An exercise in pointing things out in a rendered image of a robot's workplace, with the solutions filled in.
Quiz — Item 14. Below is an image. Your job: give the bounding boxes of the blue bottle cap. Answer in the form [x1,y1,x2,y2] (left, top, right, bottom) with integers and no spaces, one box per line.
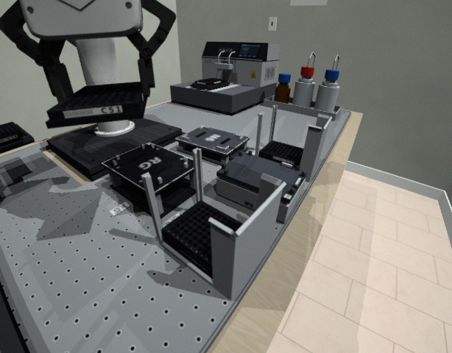
[325,70,339,79]
[278,74,291,82]

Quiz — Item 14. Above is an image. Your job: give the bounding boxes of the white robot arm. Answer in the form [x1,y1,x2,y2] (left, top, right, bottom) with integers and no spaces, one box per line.
[67,38,135,138]

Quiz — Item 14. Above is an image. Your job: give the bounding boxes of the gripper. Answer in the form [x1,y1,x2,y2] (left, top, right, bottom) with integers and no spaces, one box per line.
[0,0,176,103]

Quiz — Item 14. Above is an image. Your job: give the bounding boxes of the black regrip nest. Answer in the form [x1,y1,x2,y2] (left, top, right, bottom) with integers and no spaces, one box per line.
[102,142,196,219]

